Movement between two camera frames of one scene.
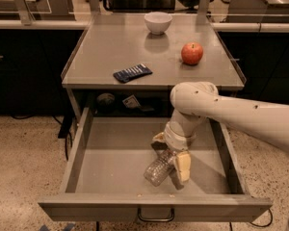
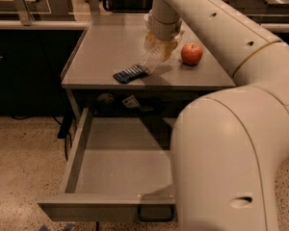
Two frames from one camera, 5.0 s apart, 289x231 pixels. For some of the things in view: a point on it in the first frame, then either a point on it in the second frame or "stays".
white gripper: [177, 141] to [163, 30]
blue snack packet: [132, 72] stays
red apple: [192, 53] stays
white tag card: [131, 102] stays
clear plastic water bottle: [159, 171] to [150, 60]
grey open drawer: [106, 182] stays
